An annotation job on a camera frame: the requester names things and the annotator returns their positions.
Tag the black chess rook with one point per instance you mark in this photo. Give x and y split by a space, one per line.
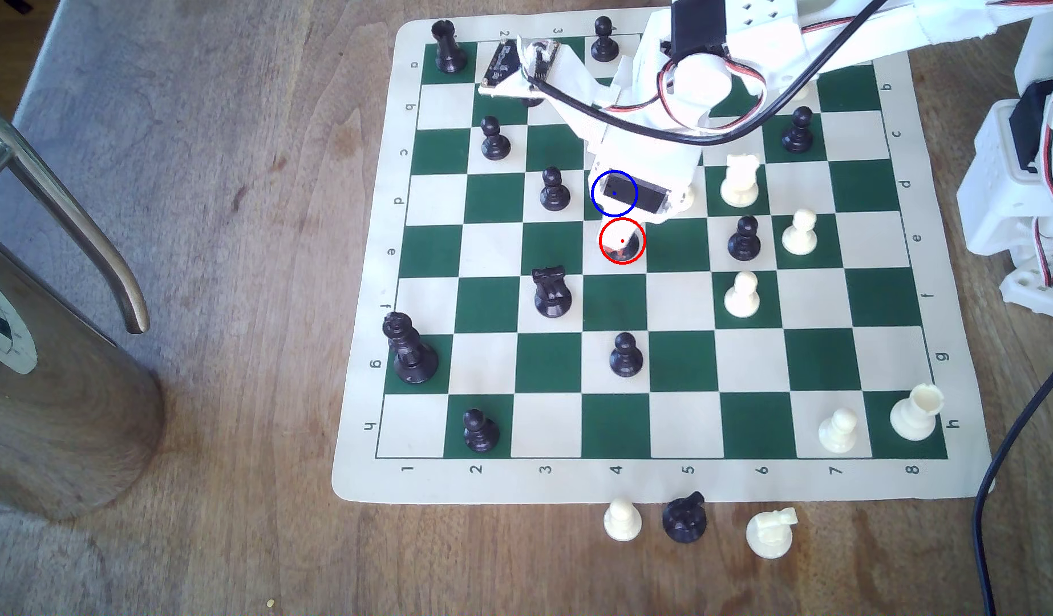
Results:
551 295
449 51

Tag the white chess pawn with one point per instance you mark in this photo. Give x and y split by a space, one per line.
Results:
838 435
622 522
799 238
741 299

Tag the green white chess mat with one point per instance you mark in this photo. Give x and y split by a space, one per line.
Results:
492 376

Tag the white rook bottom right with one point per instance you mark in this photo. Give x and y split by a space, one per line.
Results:
914 417

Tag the black chess knight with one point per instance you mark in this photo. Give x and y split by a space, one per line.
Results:
685 522

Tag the white chess rook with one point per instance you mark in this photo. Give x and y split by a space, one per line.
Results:
740 184

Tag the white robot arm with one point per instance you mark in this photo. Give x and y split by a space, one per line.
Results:
946 26

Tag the black chess pawn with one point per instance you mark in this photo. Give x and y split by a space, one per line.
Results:
626 359
495 144
480 435
798 135
555 195
604 44
744 243

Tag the black chess king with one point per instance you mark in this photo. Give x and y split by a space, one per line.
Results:
413 358

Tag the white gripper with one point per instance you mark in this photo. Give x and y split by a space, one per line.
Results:
635 197

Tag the white chess bishop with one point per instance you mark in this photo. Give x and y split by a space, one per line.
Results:
688 199

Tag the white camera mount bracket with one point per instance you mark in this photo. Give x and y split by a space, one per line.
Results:
578 94

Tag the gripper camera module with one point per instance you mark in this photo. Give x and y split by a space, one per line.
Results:
526 61

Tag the white chess knight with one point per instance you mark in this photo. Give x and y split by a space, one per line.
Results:
769 535

